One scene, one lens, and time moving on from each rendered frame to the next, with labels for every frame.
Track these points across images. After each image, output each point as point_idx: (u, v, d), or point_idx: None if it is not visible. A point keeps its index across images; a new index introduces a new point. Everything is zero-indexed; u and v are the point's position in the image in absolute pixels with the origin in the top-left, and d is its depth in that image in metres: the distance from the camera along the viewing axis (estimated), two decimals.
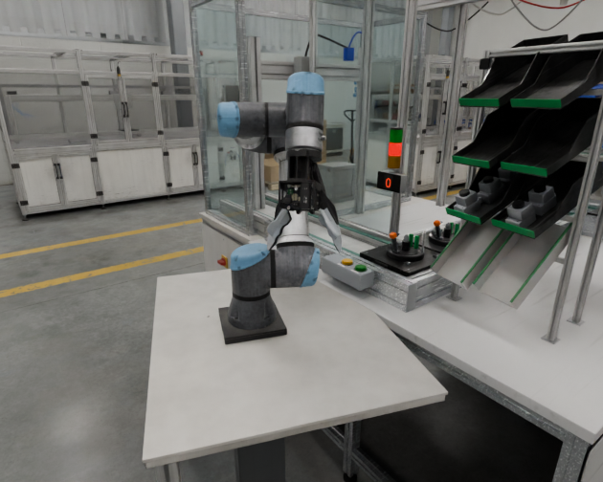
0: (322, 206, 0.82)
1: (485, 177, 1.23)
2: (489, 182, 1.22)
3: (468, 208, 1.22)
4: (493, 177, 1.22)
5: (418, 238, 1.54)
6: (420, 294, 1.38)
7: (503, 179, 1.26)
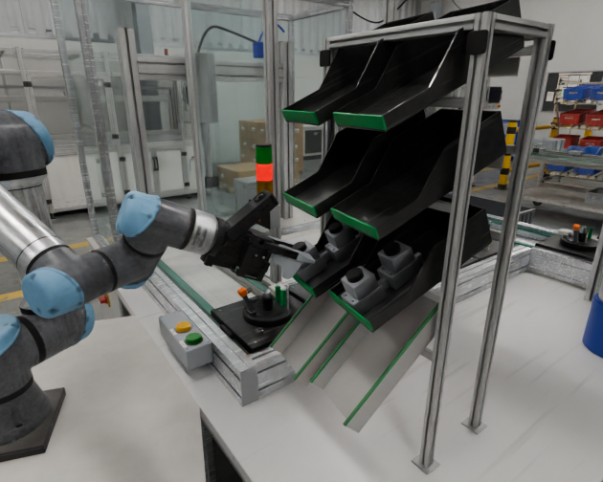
0: (272, 251, 0.77)
1: (332, 225, 0.84)
2: (335, 232, 0.83)
3: (305, 271, 0.83)
4: (341, 226, 0.83)
5: (284, 293, 1.15)
6: (266, 379, 1.00)
7: None
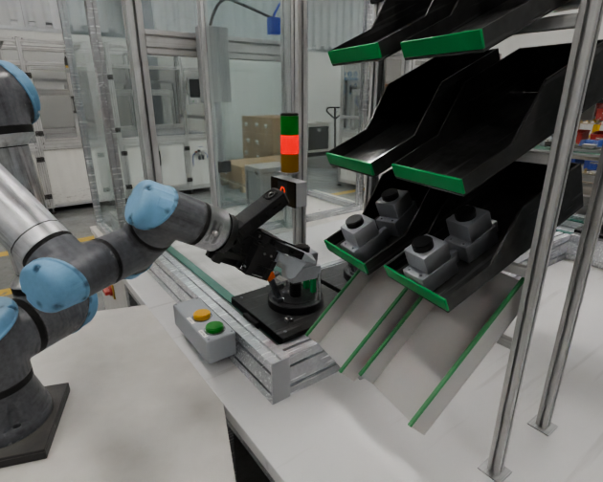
0: (279, 250, 0.76)
1: (350, 218, 0.69)
2: (354, 228, 0.67)
3: (301, 272, 0.82)
4: (362, 219, 0.68)
5: (314, 277, 1.03)
6: (299, 372, 0.87)
7: (388, 219, 0.72)
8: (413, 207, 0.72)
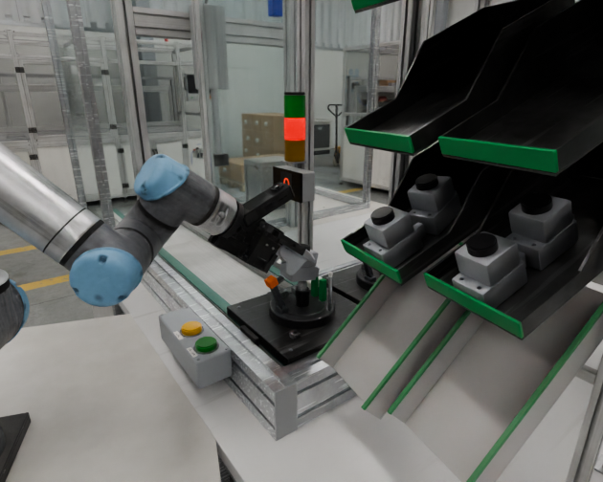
0: (281, 243, 0.76)
1: (377, 211, 0.53)
2: (383, 223, 0.52)
3: (300, 271, 0.82)
4: (392, 212, 0.52)
5: (324, 283, 0.87)
6: (308, 401, 0.72)
7: (423, 212, 0.56)
8: (456, 197, 0.57)
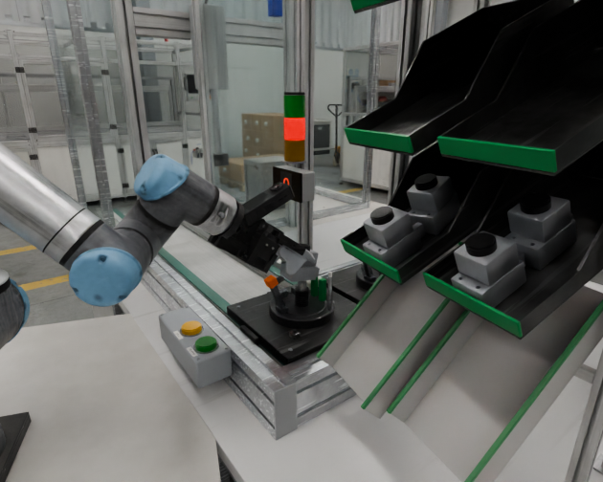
0: (280, 243, 0.76)
1: (377, 211, 0.53)
2: (383, 223, 0.52)
3: (300, 271, 0.82)
4: (391, 211, 0.52)
5: (324, 283, 0.87)
6: (308, 400, 0.72)
7: (422, 212, 0.56)
8: (455, 197, 0.57)
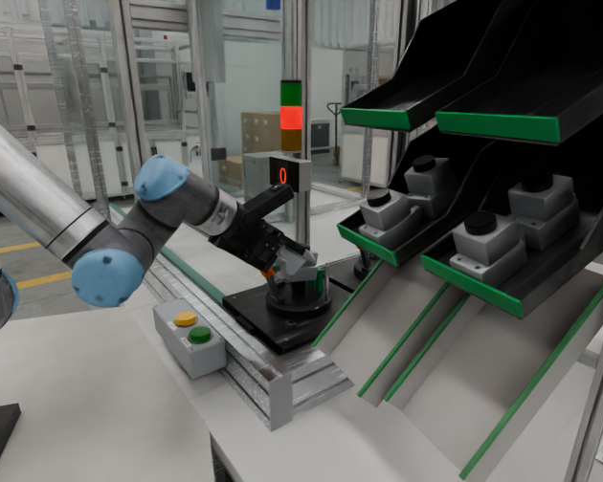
0: (281, 243, 0.76)
1: (373, 193, 0.52)
2: (379, 205, 0.51)
3: (301, 271, 0.82)
4: (389, 193, 0.51)
5: (321, 273, 0.86)
6: (303, 390, 0.70)
7: (420, 195, 0.55)
8: (454, 180, 0.56)
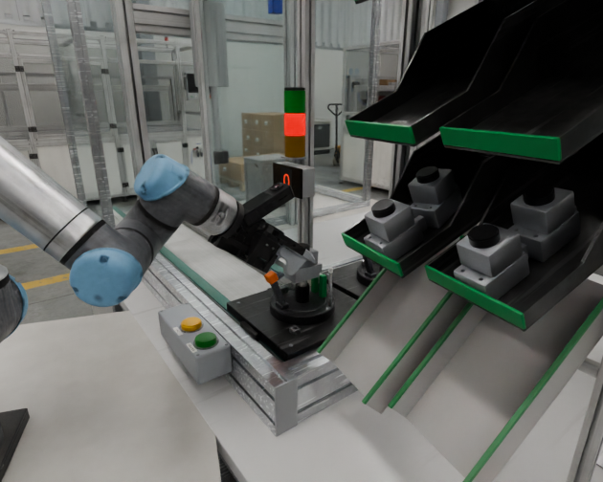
0: (281, 243, 0.76)
1: (378, 204, 0.53)
2: (384, 215, 0.52)
3: (302, 271, 0.82)
4: (393, 205, 0.52)
5: (324, 279, 0.87)
6: (308, 396, 0.71)
7: (424, 206, 0.56)
8: (457, 190, 0.57)
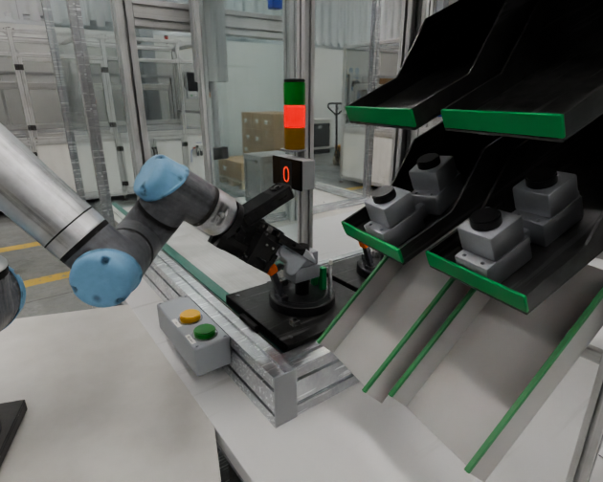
0: (280, 243, 0.76)
1: (378, 190, 0.52)
2: (384, 202, 0.51)
3: (302, 271, 0.82)
4: (393, 190, 0.51)
5: (324, 272, 0.86)
6: (308, 387, 0.71)
7: (425, 192, 0.55)
8: (458, 177, 0.56)
